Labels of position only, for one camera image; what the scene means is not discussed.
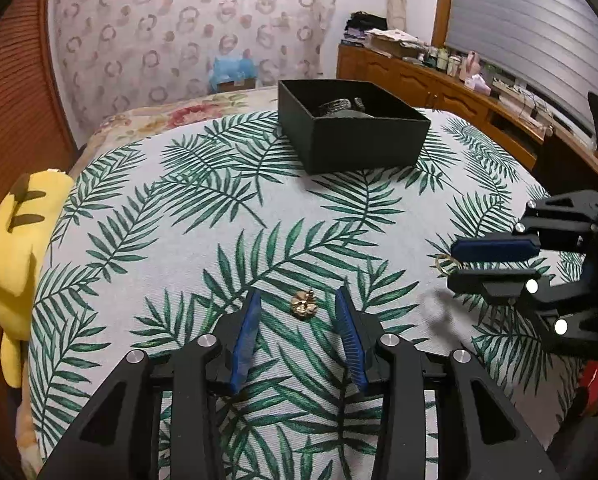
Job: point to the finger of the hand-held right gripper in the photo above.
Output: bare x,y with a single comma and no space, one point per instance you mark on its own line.
494,250
494,280

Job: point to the small cardboard box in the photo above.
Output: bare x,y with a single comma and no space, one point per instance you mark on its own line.
236,85

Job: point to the blue plastic bag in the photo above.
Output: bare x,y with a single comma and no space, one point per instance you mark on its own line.
231,67

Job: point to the pink tissue box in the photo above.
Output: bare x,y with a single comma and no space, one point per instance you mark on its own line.
475,85

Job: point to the group of small bottles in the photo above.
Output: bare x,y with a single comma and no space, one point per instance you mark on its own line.
441,60

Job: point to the floral blanket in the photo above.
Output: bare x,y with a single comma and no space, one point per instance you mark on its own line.
154,117

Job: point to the wooden louvre panel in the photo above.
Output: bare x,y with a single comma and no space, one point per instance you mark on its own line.
14,85

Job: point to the patterned flat box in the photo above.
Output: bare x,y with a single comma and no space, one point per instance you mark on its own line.
391,42

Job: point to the yellow plush toy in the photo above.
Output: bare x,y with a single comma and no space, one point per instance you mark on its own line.
14,260

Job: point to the green leaf print cloth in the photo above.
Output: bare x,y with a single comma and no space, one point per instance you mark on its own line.
179,240

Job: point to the stack of dark clothes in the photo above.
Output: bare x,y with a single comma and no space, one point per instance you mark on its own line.
363,27

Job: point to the black jewelry box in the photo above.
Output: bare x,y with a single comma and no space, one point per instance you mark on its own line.
364,142

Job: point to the red object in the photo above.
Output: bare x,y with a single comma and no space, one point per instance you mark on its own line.
593,382

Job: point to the grey window blind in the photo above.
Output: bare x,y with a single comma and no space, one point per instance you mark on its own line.
519,20

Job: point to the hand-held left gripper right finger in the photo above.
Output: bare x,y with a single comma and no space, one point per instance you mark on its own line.
351,340

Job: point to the pink figurine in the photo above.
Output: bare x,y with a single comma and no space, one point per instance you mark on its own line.
471,65

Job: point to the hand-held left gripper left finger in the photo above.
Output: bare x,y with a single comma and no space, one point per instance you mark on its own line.
244,345

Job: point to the wooden cabinet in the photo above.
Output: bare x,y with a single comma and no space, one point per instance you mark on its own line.
404,77

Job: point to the gold flower earring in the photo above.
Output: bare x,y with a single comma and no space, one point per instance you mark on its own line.
304,305

